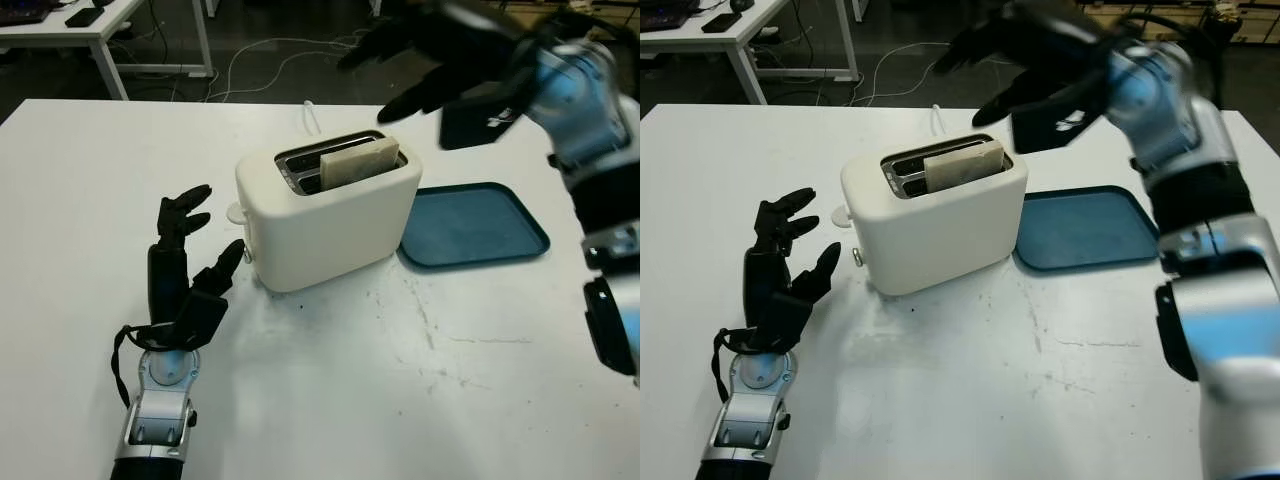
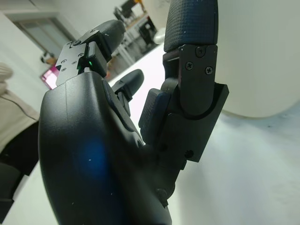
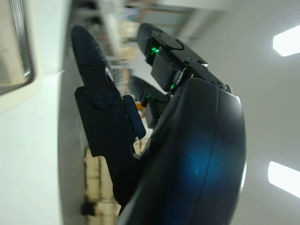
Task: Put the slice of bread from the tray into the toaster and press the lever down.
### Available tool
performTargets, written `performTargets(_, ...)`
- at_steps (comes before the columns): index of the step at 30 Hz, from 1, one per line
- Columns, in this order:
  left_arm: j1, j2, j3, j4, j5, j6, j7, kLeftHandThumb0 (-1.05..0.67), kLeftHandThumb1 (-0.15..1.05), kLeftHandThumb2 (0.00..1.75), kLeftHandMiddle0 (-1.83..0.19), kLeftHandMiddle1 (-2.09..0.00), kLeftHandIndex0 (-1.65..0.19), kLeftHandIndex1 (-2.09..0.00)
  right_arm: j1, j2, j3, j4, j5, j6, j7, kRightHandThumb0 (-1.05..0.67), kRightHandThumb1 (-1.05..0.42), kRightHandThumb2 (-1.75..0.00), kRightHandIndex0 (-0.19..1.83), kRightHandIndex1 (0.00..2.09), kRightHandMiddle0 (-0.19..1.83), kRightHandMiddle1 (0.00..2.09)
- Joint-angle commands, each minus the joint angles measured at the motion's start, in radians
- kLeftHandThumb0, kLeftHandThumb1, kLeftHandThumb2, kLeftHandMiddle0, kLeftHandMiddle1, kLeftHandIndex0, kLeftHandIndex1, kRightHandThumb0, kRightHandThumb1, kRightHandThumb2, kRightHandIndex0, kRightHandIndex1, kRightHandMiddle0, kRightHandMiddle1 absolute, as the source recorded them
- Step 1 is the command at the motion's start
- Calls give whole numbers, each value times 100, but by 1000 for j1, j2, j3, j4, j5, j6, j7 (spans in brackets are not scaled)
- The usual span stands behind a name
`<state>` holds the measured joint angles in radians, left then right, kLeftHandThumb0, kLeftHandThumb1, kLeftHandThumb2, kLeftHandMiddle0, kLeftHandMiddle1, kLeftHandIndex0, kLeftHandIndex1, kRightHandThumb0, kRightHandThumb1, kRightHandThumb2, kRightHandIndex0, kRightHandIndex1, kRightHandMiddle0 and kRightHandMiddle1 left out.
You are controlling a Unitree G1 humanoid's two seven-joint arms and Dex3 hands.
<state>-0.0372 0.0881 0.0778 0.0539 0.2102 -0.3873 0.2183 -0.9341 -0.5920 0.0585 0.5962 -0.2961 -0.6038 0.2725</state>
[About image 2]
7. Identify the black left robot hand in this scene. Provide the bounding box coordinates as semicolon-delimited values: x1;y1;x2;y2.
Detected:
38;0;229;225

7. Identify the white toaster lever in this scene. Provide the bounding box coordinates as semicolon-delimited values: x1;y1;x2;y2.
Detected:
152;27;166;45

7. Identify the cream white two-slot toaster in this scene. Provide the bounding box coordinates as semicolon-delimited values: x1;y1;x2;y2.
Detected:
144;0;300;118

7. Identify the person in beige top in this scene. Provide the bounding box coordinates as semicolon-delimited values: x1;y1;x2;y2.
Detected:
0;61;42;179

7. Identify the pink lit screen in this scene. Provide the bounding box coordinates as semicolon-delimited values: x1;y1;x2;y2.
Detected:
39;65;59;89

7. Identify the grey framed window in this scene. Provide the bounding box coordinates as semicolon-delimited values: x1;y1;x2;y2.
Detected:
11;17;71;54

